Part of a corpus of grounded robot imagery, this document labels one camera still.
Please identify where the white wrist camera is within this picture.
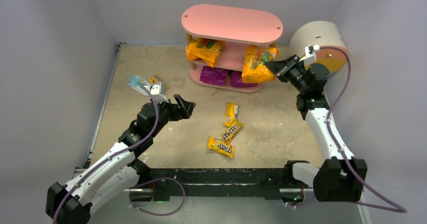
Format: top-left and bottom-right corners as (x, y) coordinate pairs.
(144, 83), (168, 103)
(300, 44), (320, 64)

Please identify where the pink three-tier shelf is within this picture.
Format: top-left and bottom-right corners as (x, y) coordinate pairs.
(181, 4), (283, 94)

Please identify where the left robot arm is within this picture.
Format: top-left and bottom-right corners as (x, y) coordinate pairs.
(46, 94), (196, 223)

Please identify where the light blue oval package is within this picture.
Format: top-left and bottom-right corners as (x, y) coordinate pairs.
(127, 75), (152, 96)

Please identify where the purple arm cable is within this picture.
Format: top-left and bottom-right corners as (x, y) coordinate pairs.
(308, 45), (408, 214)
(52, 86), (160, 224)

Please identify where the round cream drawer cabinet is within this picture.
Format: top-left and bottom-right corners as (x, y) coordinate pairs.
(290, 21), (349, 75)

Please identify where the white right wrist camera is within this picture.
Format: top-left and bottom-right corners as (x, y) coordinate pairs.
(300, 44), (320, 64)

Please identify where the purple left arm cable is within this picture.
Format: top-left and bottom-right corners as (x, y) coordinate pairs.
(52, 86), (160, 224)

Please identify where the purple blackcurrant gummy bag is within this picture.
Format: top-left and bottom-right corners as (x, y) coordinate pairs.
(199, 66), (229, 86)
(230, 71), (257, 88)

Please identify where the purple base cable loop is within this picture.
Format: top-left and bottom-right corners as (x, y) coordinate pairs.
(129, 177), (186, 217)

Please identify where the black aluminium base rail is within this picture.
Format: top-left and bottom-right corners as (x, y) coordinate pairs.
(134, 164), (314, 201)

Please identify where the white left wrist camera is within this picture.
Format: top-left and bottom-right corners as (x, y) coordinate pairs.
(144, 83), (168, 103)

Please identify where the small yellow M&M's bag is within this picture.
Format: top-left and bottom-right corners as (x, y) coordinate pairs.
(150, 74), (169, 90)

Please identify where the orange mango gummy bag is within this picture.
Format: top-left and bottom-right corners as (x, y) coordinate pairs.
(241, 45), (279, 84)
(186, 38), (225, 67)

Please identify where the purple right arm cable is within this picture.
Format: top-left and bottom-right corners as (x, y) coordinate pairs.
(308, 45), (408, 214)

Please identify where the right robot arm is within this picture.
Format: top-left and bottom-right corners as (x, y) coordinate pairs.
(265, 56), (368, 202)

